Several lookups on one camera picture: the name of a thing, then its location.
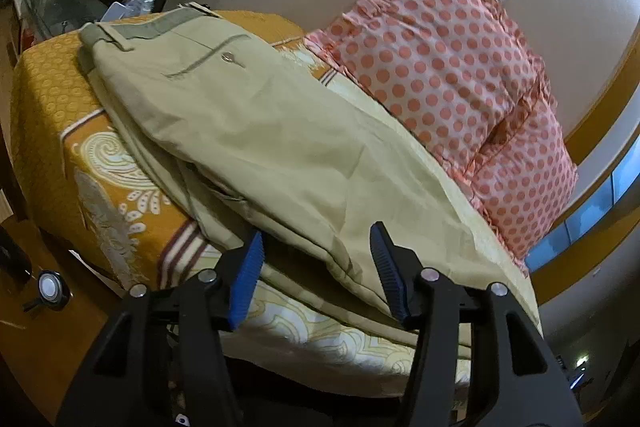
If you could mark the yellow patterned bed sheet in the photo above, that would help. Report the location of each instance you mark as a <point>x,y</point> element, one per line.
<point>82,186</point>

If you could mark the left polka dot pillow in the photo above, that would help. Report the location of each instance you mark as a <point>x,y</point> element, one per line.
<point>448,70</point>

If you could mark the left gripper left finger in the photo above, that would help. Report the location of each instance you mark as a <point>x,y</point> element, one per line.
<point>159,355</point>

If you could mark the window with wooden frame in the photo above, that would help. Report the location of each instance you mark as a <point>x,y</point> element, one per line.
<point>606,210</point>

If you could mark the polka dot pillow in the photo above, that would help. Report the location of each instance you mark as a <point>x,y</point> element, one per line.
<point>523,175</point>
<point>448,70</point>

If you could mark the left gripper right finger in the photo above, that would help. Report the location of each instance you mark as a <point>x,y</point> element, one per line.
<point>515,379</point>

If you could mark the right polka dot pillow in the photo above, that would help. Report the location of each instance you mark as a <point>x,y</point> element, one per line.
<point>523,175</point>

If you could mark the round metal knob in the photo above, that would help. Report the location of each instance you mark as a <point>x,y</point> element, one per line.
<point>53,292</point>

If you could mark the khaki beige pants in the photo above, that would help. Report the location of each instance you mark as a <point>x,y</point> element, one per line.
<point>240,136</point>

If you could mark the cluttered bedside table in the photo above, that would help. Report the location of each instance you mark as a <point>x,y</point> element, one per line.
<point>34,21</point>

